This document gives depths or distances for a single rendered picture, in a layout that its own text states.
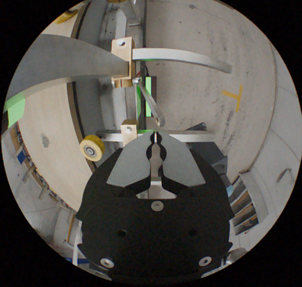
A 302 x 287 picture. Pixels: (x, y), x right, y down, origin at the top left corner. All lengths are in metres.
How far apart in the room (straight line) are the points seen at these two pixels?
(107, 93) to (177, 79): 0.78
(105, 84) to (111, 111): 0.14
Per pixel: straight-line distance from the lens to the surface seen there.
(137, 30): 0.49
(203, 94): 1.25
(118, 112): 0.56
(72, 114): 0.33
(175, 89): 1.15
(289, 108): 2.63
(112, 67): 0.17
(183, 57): 0.28
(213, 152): 0.98
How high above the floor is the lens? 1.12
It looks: 60 degrees down
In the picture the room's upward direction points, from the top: 178 degrees counter-clockwise
